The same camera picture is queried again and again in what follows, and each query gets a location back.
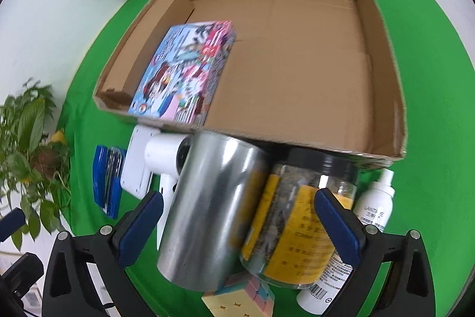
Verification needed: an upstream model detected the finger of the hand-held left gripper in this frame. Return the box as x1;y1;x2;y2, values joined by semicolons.
0;207;27;243

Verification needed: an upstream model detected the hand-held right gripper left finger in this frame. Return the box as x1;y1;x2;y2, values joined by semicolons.
42;191;164;317

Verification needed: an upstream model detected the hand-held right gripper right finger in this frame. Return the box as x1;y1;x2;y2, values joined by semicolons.
313;188;435;317

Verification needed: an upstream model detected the clear jar with black lid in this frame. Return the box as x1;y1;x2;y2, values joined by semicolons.
239;146;361;290

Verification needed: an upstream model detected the blue stapler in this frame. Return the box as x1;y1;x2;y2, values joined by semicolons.
93;144;125;220

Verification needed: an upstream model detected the silver metal can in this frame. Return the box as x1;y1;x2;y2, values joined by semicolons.
156;133;270;292

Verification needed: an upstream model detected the white hair dryer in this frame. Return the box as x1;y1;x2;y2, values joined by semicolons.
144;134;194;251

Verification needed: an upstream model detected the large cardboard box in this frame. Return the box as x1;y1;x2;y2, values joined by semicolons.
93;0;408;173

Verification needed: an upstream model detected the white flat plastic device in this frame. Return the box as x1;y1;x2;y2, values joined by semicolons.
119;124;162;199

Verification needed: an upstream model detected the large leafy potted plant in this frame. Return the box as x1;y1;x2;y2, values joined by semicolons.
0;77;73;251

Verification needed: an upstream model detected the pastel puzzle cube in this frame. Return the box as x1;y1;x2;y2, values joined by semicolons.
201;273;276;317

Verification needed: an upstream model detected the colourful cartoon toy box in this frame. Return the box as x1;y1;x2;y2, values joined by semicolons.
128;20;237;127

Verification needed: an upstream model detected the green table cloth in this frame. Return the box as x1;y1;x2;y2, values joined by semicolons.
56;0;475;317

